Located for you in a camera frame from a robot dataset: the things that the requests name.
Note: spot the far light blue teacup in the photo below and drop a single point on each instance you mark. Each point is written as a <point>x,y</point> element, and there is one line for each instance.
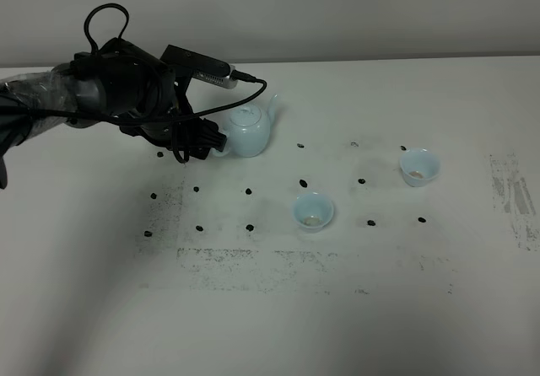
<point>419,166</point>

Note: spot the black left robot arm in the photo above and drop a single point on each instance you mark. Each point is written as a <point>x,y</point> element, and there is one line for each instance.
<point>80,94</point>

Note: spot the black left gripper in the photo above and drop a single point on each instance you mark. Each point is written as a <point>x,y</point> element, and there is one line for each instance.
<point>154,105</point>

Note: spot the light blue porcelain teapot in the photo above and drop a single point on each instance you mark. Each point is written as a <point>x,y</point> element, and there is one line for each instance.
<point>247,129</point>

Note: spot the light blue teacup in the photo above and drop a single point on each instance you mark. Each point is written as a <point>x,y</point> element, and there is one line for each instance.
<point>419,166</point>
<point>313,211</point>

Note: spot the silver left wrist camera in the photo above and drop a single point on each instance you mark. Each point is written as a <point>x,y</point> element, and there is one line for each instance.
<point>225,82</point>

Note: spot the near light blue teacup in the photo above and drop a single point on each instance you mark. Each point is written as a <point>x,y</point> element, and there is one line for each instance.
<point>313,211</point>

